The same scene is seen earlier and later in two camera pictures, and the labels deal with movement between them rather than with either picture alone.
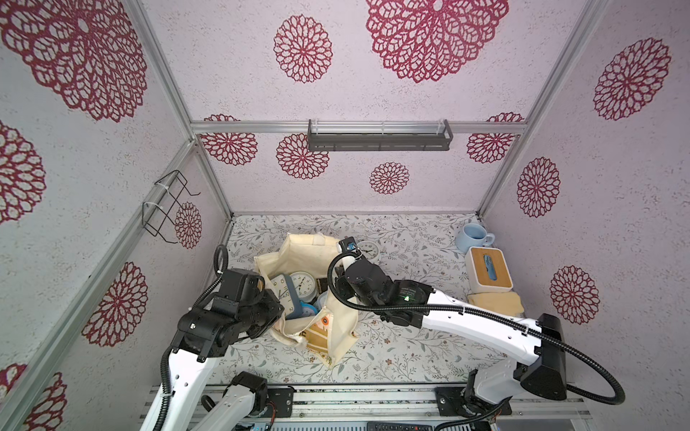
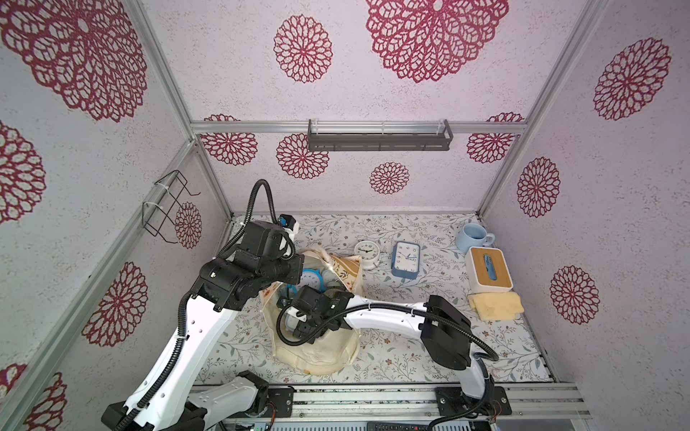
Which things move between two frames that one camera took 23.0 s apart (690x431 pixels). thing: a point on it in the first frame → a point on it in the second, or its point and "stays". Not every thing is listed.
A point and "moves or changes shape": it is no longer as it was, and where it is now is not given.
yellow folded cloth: x=508 y=303 stays
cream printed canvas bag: x=308 y=333 moves or changes shape
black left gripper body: x=260 y=316 → x=287 y=270
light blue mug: x=473 y=235 stays
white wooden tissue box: x=487 y=270 stays
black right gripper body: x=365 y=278 → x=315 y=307
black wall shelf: x=379 y=141 stays
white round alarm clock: x=370 y=250 stays
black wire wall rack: x=162 y=200 stays
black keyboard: x=398 y=426 stays
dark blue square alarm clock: x=287 y=294 moves or changes shape
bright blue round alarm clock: x=308 y=310 moves or changes shape
